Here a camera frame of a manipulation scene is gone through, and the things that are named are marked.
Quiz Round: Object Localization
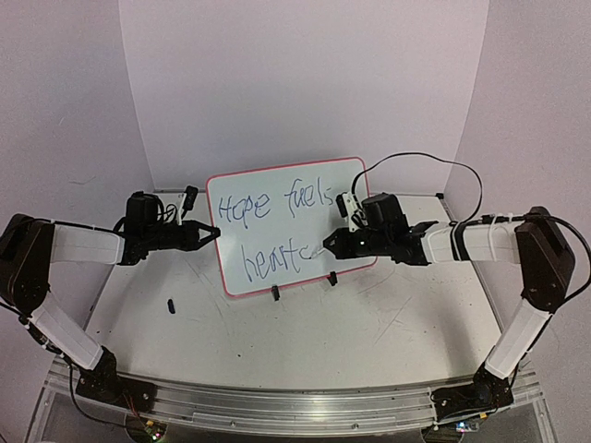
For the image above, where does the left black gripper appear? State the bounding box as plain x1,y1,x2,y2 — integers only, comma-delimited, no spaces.
143,218,222,250

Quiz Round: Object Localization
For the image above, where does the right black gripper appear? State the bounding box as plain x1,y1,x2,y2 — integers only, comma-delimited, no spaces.
323,226,389,259

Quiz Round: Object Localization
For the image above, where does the white marker pen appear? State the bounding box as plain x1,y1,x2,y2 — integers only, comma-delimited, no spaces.
309,247,325,259

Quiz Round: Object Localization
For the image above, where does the pink framed whiteboard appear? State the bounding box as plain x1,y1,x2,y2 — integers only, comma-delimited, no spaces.
206,157,377,298

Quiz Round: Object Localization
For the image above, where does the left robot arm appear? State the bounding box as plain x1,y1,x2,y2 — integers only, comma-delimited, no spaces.
1,186,221,403

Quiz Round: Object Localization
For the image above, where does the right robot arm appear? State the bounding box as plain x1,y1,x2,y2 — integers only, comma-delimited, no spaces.
323,193,575,423

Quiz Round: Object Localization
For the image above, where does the black whiteboard stand clip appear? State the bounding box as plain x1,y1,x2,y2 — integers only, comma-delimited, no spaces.
271,285,281,302

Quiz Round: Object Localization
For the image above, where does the left circuit board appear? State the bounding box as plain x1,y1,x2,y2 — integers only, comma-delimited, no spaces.
125,416,167,443

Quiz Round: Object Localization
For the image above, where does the circuit board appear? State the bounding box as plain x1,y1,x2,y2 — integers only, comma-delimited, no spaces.
125,416,167,443
455,420,480,434

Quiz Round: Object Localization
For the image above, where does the right circuit board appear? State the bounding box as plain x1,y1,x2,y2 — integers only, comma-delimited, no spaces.
455,420,480,434

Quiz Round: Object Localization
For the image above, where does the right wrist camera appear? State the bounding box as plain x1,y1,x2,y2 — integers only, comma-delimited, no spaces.
336,192,368,233

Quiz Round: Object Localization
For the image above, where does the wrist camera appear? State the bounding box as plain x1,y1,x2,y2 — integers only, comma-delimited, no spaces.
176,186,199,224
336,192,368,233

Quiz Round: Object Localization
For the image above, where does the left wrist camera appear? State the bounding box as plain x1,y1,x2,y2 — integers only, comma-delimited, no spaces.
176,186,199,224

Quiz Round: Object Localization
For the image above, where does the black right camera cable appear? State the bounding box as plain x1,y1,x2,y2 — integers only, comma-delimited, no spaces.
350,153,591,304

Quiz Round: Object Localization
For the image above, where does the aluminium front rail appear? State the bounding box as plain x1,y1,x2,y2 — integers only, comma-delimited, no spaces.
47,364,543,437

